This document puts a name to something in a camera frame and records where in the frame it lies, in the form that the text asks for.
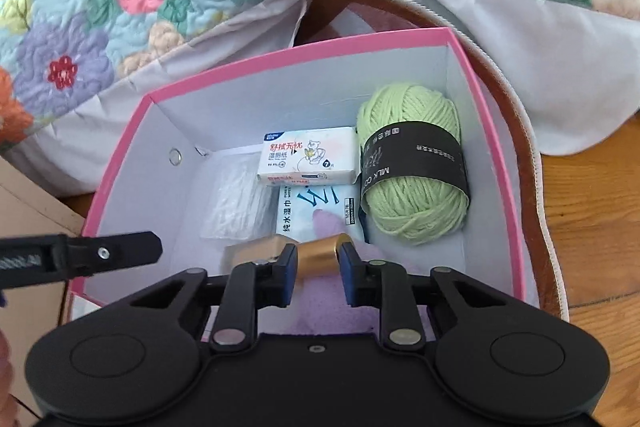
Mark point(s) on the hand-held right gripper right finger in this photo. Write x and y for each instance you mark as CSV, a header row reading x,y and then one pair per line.
x,y
346,282

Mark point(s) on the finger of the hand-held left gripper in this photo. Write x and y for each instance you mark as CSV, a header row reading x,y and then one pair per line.
x,y
100,252

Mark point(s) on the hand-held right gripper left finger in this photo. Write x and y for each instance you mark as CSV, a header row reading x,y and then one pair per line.
x,y
291,277

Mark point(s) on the gold cosmetic bottle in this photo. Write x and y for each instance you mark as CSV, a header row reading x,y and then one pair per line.
x,y
320,257

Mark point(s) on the purple plush toy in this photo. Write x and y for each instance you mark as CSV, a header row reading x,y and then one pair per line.
x,y
325,312

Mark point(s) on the blue white wet wipes pack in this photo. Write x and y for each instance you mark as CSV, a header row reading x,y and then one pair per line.
x,y
325,202

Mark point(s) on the clear floss pick box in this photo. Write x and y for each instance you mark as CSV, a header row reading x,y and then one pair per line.
x,y
235,202

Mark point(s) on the green yarn ball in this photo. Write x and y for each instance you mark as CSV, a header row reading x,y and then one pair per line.
x,y
415,217

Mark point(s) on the pink cardboard box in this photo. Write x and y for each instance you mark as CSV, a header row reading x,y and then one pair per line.
x,y
150,167

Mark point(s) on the small white tissue pack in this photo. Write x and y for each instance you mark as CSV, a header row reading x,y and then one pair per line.
x,y
310,157

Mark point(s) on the beige wooden board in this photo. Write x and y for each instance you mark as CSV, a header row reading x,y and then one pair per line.
x,y
30,217

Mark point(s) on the checkered floor rug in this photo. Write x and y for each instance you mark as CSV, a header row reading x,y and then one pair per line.
x,y
350,19

